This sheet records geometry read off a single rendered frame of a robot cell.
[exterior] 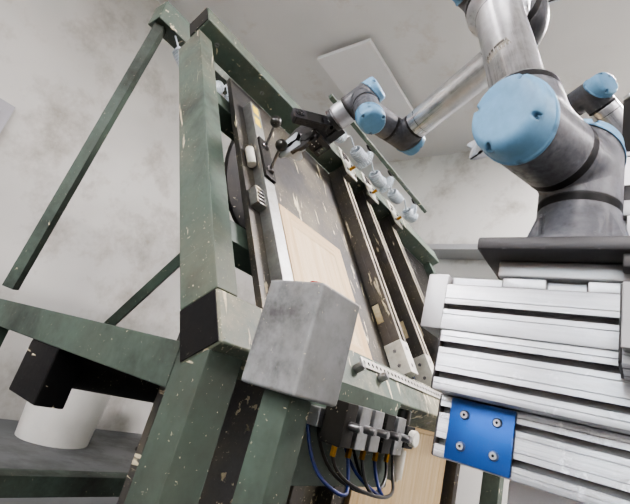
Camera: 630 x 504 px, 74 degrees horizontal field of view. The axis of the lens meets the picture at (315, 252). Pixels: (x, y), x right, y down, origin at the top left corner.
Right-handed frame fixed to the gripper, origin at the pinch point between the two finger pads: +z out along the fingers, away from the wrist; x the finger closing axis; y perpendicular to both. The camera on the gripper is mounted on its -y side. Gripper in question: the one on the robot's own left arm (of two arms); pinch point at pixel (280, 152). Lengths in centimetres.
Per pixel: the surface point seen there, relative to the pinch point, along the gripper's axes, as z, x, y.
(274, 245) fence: 8.6, -32.0, 0.3
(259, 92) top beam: 8, 53, 8
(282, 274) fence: 7.8, -42.2, 0.5
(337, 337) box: -13, -75, -17
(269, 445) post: 1, -88, -22
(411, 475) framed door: 43, -78, 125
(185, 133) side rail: 14.8, 0.0, -24.8
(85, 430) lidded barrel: 255, 5, 91
